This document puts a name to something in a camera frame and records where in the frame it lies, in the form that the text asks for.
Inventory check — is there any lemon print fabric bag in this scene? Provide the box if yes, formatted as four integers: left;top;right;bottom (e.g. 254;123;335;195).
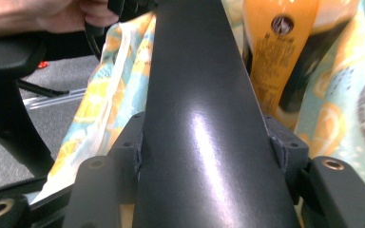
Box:
32;0;365;205

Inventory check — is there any black office chair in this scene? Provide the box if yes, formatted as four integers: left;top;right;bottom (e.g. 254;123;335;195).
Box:
0;32;70;179

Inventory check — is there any silver metal bar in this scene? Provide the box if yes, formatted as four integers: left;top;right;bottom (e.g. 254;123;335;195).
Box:
22;88;87;110

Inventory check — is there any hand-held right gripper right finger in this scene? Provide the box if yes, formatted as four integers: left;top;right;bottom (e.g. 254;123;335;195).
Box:
264;115;310;203

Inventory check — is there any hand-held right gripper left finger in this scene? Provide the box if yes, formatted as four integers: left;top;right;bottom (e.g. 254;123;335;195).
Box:
107;112;145;203

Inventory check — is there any black cardboard box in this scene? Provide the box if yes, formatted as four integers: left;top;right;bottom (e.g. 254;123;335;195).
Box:
132;0;300;228

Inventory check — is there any orange drink bottle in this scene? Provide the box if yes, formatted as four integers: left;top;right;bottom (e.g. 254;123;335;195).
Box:
241;0;362;131

